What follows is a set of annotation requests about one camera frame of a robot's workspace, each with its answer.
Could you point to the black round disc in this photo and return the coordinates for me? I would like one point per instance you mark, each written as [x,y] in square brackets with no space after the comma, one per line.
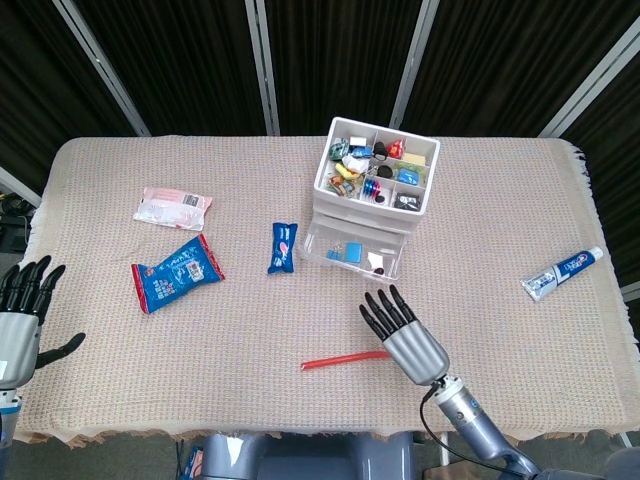
[385,171]

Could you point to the red straw stick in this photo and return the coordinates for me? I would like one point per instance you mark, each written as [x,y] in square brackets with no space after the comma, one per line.
[340,361]

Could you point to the yellow sponge block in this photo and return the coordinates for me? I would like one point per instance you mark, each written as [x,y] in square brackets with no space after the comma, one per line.
[414,158]

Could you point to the black equipment clutter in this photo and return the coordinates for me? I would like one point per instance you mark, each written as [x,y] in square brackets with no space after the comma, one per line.
[12,225]

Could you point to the blue red disc stack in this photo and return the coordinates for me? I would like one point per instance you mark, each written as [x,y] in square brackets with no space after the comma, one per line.
[373,189]

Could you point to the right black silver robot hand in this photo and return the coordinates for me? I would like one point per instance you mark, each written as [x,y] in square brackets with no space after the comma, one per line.
[417,352]

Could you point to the clear plastic drawer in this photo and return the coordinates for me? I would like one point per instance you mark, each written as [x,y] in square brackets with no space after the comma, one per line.
[315,247]

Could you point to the pink white packet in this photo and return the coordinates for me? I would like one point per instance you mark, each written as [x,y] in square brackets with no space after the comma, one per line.
[172,209]

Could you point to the white crumpled packet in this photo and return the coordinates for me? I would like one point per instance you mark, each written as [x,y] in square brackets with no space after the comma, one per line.
[356,163]

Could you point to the aluminium frame post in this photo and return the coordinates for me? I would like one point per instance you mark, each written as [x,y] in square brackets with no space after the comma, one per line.
[414,60]
[264,70]
[590,80]
[102,70]

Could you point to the black small pouch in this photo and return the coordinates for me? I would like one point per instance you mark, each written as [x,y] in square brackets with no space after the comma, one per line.
[381,149]

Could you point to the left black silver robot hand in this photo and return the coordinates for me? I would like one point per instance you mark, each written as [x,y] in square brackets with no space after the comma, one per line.
[17,335]

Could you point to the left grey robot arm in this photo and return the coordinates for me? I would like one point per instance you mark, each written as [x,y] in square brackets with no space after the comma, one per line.
[7,415]

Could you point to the yellow small packet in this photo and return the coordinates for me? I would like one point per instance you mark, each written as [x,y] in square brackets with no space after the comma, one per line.
[347,171]

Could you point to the blue Pepsi packet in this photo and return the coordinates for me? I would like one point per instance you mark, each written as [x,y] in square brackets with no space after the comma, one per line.
[283,247]

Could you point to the green small packet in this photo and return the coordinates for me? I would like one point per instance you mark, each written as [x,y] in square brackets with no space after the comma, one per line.
[340,150]

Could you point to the blue white small packet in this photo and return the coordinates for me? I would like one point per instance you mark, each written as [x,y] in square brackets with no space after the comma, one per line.
[361,151]

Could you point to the metal table leg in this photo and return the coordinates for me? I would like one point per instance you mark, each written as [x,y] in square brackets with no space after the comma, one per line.
[445,452]

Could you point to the orange green candy packet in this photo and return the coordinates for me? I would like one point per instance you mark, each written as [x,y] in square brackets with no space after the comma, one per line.
[341,184]

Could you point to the blue orange package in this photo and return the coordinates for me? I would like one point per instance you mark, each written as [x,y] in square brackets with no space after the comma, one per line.
[194,462]

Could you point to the white small card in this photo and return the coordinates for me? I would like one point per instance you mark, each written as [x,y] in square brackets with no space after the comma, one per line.
[376,260]

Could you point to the blue small sachet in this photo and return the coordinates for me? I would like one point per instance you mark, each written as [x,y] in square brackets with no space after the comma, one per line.
[408,175]

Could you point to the white drawer organizer box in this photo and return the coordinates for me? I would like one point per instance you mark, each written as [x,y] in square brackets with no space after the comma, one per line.
[370,206]

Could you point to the grey robot torso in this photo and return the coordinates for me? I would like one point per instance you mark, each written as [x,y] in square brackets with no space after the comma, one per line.
[300,457]

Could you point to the beige woven tablecloth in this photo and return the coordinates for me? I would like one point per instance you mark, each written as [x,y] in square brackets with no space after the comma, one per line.
[250,320]

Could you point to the blue white toothpaste tube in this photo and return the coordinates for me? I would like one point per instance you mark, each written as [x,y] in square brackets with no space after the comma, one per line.
[562,272]

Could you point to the blue red snack bag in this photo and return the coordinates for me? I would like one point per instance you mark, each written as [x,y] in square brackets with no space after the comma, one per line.
[175,275]

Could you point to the red small packet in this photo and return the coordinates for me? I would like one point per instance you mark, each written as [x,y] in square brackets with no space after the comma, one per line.
[396,148]

